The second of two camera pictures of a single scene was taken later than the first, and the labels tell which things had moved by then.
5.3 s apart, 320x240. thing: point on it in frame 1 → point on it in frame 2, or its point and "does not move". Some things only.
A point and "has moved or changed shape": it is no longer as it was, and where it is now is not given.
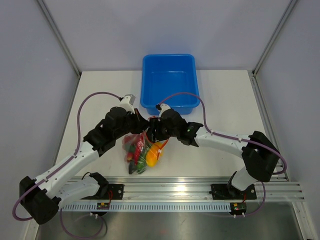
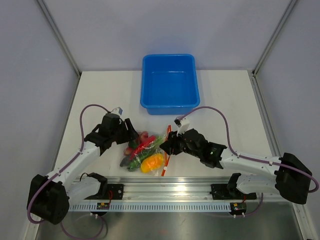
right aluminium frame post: [267, 49] does not move
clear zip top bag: [140, 153] has moved or changed shape
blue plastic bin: [170, 80] does not move
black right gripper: [155, 123] → [168, 145]
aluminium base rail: [190, 188] does not move
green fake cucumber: [141, 165] → [149, 164]
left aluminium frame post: [60, 37] does not move
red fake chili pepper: [139, 149] has moved or changed shape
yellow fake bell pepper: [154, 153] → [151, 162]
